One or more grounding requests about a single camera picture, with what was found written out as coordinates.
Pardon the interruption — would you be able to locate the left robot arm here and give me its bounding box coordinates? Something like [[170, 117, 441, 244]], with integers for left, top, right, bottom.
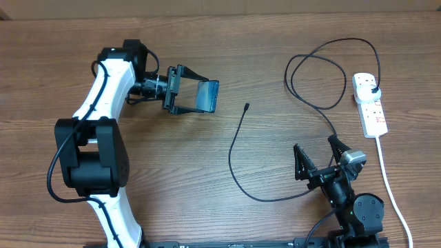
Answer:
[[47, 39, 220, 247]]

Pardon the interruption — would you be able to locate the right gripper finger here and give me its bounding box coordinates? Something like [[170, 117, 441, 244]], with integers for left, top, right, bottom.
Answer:
[[327, 134, 351, 163], [294, 144, 317, 180]]

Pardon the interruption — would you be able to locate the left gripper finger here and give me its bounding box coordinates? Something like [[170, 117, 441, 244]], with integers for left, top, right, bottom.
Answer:
[[169, 105, 203, 115], [181, 65, 208, 81]]

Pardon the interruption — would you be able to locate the white charger plug adapter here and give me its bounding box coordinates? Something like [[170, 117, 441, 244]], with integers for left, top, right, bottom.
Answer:
[[354, 85, 382, 104]]

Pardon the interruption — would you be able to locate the white power strip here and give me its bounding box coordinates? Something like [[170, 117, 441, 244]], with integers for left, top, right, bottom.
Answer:
[[351, 72, 388, 138]]

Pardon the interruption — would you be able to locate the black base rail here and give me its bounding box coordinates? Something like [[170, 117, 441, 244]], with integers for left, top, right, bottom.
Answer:
[[82, 236, 390, 248]]

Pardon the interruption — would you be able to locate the Samsung Galaxy smartphone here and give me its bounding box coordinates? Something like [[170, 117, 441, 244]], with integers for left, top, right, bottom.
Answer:
[[195, 80, 220, 113]]

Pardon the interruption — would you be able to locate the white power strip cord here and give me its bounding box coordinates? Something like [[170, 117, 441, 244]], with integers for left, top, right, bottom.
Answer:
[[374, 136, 414, 248]]

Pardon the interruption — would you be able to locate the black USB charging cable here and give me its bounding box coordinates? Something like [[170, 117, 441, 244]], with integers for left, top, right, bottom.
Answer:
[[228, 37, 382, 203]]

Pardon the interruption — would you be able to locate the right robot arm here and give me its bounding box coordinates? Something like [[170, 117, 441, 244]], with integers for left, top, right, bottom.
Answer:
[[294, 135, 389, 247]]

